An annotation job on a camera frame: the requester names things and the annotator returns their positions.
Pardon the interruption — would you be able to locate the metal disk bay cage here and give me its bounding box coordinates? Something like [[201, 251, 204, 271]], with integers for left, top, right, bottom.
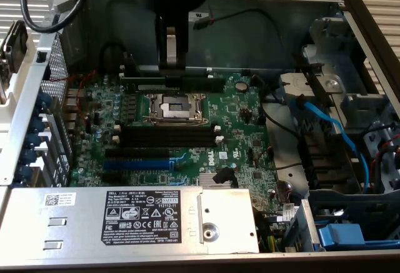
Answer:
[[301, 16, 400, 192]]

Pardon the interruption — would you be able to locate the thin red wire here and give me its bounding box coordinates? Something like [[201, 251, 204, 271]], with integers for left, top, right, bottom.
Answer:
[[49, 69, 98, 121]]

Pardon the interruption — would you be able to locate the short black expansion slot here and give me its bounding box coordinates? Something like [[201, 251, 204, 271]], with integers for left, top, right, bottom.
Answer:
[[100, 170, 124, 184]]

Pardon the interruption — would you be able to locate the metal CPU socket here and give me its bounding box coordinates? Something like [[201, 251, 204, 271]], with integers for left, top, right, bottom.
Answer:
[[142, 91, 210, 127]]

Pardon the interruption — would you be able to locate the black arched cable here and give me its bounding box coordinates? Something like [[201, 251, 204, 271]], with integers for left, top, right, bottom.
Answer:
[[99, 43, 126, 74]]

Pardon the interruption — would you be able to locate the blue SATA wire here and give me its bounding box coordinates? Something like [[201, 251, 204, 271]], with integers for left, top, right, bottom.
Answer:
[[289, 96, 370, 190]]

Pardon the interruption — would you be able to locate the white barcode tag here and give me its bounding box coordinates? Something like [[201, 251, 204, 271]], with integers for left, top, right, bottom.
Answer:
[[279, 202, 297, 221]]

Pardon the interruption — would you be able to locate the open metal PC case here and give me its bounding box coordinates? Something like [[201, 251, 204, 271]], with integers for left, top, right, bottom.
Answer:
[[0, 0, 400, 263]]

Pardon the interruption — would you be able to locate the silver power supply unit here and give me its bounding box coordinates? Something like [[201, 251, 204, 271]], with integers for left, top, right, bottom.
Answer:
[[0, 185, 261, 257]]

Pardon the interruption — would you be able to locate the black curved wire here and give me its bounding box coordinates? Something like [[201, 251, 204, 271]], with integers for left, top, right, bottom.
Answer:
[[264, 112, 306, 144]]

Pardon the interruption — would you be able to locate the black ribbed plastic bracket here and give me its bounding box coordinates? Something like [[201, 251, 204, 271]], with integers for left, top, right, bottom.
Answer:
[[298, 131, 359, 190]]

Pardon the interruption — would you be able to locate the blue plastic drive latch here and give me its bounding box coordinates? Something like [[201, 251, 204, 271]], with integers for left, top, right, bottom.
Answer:
[[317, 222, 366, 251]]

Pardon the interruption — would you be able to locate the black graphics card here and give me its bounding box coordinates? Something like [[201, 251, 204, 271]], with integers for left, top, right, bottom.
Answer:
[[0, 19, 29, 77]]

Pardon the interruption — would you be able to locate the black red wire bundle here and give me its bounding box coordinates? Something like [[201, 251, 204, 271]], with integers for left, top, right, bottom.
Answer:
[[359, 122, 400, 192]]

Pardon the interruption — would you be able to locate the white metal chassis bracket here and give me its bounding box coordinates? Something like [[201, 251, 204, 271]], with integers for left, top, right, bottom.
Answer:
[[0, 19, 38, 189]]

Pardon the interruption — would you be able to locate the thin black wire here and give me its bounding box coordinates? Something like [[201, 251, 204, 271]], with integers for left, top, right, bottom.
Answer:
[[212, 7, 298, 64]]

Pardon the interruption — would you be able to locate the blue plastic slot clip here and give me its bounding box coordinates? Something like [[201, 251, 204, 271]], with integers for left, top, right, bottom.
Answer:
[[36, 91, 53, 110], [31, 118, 46, 133], [18, 165, 34, 180], [24, 134, 41, 149], [21, 149, 37, 164]]

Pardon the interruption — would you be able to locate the silver chipset heatsink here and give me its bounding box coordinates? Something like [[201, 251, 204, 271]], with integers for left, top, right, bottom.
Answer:
[[198, 172, 234, 189]]

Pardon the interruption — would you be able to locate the yellow green wire bundle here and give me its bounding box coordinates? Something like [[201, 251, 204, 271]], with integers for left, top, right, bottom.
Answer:
[[259, 234, 283, 254]]

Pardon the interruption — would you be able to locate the green Dell motherboard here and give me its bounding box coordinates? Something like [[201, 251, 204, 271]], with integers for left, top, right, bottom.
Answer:
[[67, 71, 296, 224]]

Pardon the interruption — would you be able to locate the black flat strap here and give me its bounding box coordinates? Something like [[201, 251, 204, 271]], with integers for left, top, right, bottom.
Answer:
[[291, 52, 338, 111]]

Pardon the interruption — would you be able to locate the long black expansion slot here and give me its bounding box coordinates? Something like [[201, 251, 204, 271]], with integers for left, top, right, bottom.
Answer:
[[104, 147, 171, 161]]

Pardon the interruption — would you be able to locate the black angled connector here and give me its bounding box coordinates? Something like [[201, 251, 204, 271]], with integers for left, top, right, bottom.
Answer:
[[211, 166, 236, 186]]

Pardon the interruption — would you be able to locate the grey metal drive carrier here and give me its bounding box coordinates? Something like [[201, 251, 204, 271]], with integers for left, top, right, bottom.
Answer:
[[282, 198, 328, 254]]

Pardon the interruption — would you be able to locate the silver disk bracket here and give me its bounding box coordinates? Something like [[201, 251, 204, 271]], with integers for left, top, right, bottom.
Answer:
[[277, 72, 344, 105]]

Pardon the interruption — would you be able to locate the blue expansion slot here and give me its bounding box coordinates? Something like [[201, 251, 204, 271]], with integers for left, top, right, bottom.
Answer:
[[102, 159, 172, 171]]

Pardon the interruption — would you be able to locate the black RAM slot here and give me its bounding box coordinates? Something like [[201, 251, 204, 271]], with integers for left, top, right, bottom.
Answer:
[[137, 68, 216, 77], [120, 124, 219, 131], [112, 124, 220, 137], [111, 135, 223, 148], [120, 134, 219, 142]]

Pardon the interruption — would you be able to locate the green RAM stick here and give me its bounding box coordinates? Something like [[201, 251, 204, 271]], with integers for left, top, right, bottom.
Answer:
[[120, 76, 226, 93]]

